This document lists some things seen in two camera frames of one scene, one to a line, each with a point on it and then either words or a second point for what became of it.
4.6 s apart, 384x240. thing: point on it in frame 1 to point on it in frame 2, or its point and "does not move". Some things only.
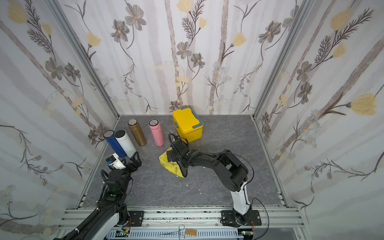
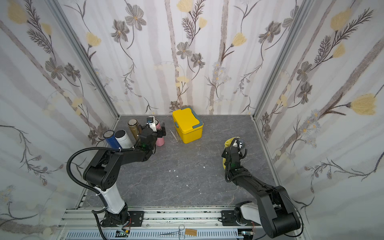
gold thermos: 137,132 does not move
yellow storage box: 188,124 does not move
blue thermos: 109,135 does not move
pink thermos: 154,125 does not move
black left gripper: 136,164 to 162,128
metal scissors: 181,237 does not move
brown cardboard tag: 191,232 does not move
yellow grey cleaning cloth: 172,166 to 228,143
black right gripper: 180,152 to 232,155
